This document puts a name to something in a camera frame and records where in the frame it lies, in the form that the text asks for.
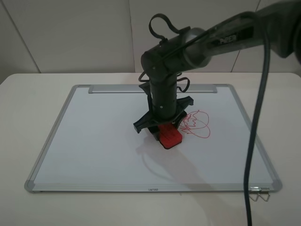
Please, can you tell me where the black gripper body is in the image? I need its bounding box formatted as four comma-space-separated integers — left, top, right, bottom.
134, 81, 194, 133

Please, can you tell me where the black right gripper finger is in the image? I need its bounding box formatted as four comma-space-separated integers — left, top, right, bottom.
172, 111, 187, 129

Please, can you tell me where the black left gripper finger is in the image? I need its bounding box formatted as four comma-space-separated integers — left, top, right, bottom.
148, 126, 160, 141

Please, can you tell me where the red whiteboard eraser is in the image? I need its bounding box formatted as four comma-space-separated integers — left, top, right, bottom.
158, 123, 182, 149

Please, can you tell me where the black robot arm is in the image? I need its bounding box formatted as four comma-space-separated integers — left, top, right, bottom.
134, 0, 301, 137

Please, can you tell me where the white framed whiteboard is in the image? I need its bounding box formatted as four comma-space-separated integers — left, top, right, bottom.
24, 83, 283, 194

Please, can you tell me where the grey marker tray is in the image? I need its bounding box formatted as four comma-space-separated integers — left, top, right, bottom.
88, 84, 217, 94

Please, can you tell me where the left metal hanging clip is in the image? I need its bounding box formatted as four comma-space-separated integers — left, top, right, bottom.
248, 186, 261, 202

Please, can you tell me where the metal hanging clip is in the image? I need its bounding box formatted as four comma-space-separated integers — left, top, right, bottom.
248, 186, 261, 202
258, 187, 270, 202

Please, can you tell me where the right metal hanging clip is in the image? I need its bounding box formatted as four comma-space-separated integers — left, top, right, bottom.
258, 187, 270, 202

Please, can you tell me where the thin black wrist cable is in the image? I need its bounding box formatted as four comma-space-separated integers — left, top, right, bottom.
138, 14, 191, 94

